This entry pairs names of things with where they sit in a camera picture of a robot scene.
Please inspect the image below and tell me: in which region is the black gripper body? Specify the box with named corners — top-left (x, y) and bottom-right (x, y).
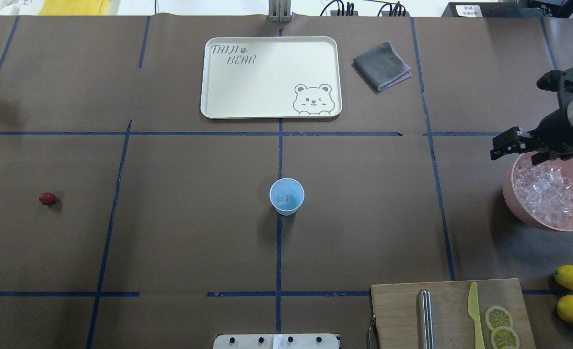
top-left (525, 109), bottom-right (573, 165)

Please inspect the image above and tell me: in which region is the clear ice cube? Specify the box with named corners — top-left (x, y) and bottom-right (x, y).
top-left (277, 193), bottom-right (291, 206)

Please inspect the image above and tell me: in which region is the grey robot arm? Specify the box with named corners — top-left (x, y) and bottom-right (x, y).
top-left (490, 92), bottom-right (573, 232)

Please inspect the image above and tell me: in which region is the clear ice cubes pile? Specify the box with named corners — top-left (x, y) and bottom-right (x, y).
top-left (512, 159), bottom-right (573, 228)

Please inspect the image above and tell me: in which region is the light blue plastic cup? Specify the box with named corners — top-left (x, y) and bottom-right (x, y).
top-left (269, 177), bottom-right (305, 216)

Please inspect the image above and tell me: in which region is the pink bowl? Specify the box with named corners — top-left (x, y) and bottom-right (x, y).
top-left (502, 152), bottom-right (573, 232)

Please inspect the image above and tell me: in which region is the folded grey cloth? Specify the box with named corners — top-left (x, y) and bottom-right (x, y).
top-left (353, 41), bottom-right (412, 92)

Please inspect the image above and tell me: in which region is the yellow plastic knife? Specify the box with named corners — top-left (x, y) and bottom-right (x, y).
top-left (467, 281), bottom-right (485, 349)

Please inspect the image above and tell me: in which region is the lemon slice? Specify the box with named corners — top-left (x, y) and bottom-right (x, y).
top-left (484, 306), bottom-right (514, 332)
top-left (490, 326), bottom-right (521, 349)

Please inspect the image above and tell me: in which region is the wooden cutting board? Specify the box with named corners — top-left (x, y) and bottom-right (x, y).
top-left (371, 278), bottom-right (536, 349)

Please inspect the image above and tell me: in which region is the steel muddler black tip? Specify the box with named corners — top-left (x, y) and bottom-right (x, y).
top-left (417, 289), bottom-right (435, 349)

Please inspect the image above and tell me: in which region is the cream bear tray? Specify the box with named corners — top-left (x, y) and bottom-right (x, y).
top-left (200, 37), bottom-right (343, 120)

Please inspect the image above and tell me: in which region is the yellow cloth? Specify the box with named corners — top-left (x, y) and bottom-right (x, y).
top-left (38, 0), bottom-right (110, 16)

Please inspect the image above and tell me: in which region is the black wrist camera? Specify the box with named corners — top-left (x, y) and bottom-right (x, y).
top-left (536, 67), bottom-right (573, 111)

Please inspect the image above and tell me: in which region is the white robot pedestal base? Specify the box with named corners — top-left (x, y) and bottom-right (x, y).
top-left (213, 333), bottom-right (341, 349)

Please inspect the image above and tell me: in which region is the aluminium frame post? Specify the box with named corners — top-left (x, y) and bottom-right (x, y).
top-left (268, 0), bottom-right (292, 23)

